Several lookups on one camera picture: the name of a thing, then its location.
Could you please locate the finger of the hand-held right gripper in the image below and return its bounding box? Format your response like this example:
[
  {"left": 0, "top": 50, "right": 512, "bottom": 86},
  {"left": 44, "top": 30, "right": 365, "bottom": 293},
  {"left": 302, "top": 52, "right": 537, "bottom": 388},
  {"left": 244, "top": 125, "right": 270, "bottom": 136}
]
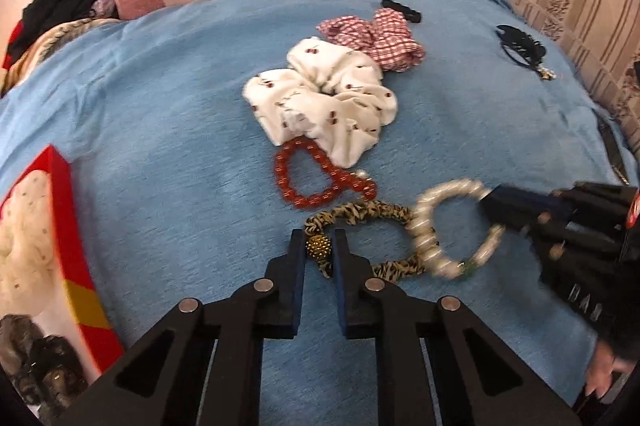
[
  {"left": 480, "top": 198, "right": 556, "bottom": 257},
  {"left": 492, "top": 183, "right": 576, "bottom": 222}
]

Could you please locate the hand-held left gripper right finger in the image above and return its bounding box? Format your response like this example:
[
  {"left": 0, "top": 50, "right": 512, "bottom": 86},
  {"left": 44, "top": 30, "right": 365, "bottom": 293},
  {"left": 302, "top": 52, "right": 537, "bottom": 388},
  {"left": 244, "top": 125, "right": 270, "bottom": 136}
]
[{"left": 333, "top": 228, "right": 583, "bottom": 426}]

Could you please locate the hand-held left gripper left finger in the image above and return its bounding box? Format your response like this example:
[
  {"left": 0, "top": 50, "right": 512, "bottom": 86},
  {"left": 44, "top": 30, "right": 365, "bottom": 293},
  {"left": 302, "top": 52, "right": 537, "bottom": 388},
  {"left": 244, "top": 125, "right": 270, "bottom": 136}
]
[{"left": 55, "top": 229, "right": 308, "bottom": 426}]

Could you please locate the leopard print hair tie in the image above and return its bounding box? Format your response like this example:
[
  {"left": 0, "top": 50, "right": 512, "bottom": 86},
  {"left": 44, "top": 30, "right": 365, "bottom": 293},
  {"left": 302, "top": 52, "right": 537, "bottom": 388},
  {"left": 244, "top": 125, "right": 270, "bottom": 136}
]
[{"left": 305, "top": 200, "right": 426, "bottom": 280}]

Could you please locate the large pearl bracelet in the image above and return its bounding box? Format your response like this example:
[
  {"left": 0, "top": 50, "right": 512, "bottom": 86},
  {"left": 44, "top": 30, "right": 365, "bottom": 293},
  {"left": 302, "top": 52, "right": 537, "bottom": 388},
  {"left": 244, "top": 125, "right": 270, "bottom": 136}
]
[{"left": 404, "top": 178, "right": 506, "bottom": 281}]

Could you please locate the red box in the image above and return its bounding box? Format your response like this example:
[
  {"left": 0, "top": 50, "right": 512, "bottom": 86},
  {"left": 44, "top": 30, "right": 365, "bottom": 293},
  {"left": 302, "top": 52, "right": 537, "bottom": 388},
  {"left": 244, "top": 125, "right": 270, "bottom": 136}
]
[{"left": 0, "top": 144, "right": 126, "bottom": 412}]

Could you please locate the person's right hand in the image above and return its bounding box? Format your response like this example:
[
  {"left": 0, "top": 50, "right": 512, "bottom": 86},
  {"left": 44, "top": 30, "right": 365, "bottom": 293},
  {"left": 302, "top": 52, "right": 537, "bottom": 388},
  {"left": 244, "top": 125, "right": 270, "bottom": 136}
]
[{"left": 582, "top": 340, "right": 640, "bottom": 408}]

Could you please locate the black phone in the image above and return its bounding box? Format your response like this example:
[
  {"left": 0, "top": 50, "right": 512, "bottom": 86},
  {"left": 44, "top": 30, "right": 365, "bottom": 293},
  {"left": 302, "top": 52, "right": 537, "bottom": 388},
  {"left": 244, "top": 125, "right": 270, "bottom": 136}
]
[{"left": 597, "top": 113, "right": 631, "bottom": 187}]

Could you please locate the black claw hair clip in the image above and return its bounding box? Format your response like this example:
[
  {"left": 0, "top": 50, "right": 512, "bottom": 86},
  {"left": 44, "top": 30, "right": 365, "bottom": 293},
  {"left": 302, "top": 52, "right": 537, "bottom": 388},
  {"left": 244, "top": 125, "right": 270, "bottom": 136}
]
[{"left": 495, "top": 24, "right": 547, "bottom": 69}]

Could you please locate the white cherry print scrunchie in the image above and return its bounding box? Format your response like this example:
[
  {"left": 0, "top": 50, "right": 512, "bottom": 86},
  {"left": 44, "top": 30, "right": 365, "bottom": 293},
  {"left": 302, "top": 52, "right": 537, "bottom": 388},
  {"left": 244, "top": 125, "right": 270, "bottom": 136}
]
[{"left": 242, "top": 37, "right": 399, "bottom": 168}]

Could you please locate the blue blanket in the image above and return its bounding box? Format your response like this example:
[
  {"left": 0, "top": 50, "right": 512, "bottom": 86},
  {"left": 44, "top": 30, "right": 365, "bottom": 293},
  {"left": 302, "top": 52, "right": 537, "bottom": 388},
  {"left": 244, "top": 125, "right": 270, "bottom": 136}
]
[{"left": 0, "top": 0, "right": 632, "bottom": 426}]

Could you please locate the red checked scrunchie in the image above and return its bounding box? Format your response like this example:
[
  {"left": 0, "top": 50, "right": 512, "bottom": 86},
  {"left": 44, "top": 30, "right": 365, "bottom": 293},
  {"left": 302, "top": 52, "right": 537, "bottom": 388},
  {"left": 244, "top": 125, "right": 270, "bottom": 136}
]
[{"left": 317, "top": 7, "right": 426, "bottom": 72}]

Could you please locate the dark patterned scrunchie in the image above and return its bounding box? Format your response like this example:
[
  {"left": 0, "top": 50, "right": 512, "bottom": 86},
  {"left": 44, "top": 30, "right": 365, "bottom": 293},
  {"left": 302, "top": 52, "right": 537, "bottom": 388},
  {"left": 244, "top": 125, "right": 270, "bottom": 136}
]
[{"left": 0, "top": 313, "right": 89, "bottom": 409}]

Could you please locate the cream scrunchie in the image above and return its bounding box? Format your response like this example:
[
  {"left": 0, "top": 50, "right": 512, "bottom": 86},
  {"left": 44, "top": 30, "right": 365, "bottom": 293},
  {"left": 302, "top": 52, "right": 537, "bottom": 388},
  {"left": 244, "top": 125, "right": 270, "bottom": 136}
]
[{"left": 0, "top": 171, "right": 59, "bottom": 312}]

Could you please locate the tan patterned cloth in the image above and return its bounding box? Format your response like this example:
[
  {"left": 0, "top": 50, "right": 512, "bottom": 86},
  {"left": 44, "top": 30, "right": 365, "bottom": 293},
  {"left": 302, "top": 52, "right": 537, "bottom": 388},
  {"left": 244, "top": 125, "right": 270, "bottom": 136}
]
[{"left": 0, "top": 17, "right": 121, "bottom": 97}]

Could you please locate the red bead bracelet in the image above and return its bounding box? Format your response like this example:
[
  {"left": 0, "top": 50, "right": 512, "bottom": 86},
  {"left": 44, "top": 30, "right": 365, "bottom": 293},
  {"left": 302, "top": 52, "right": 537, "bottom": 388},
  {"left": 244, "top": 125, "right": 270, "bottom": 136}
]
[{"left": 273, "top": 141, "right": 379, "bottom": 210}]

